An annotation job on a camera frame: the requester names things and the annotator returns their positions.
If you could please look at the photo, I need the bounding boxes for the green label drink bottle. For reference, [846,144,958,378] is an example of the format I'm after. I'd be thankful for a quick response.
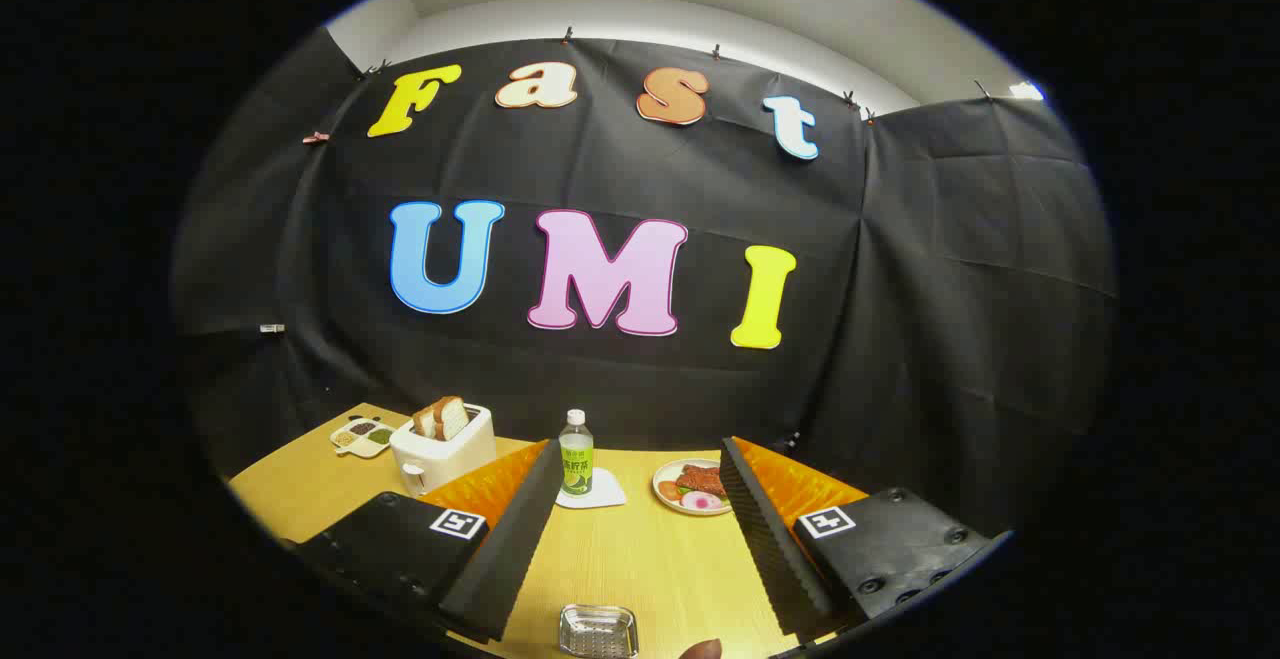
[559,409,595,497]

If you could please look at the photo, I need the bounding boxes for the black backdrop cloth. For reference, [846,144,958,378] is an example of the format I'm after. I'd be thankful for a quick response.
[170,27,1118,540]

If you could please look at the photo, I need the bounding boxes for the perforated metal tray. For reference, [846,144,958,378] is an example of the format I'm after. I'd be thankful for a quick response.
[558,603,639,659]

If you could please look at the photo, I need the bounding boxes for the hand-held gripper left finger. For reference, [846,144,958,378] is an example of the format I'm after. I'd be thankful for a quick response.
[283,437,564,645]

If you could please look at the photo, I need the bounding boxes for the white square coaster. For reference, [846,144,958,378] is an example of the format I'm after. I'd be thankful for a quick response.
[555,467,628,510]

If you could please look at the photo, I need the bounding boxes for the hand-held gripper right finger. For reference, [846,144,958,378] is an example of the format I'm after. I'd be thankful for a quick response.
[718,436,1001,642]

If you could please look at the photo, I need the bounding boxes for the white plate of food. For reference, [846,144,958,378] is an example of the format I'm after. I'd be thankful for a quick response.
[652,459,733,517]

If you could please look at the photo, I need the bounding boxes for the white toaster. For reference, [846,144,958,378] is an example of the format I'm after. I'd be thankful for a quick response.
[389,403,497,498]

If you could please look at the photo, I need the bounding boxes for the white divided condiment dish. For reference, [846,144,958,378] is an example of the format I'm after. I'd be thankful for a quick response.
[330,416,398,459]

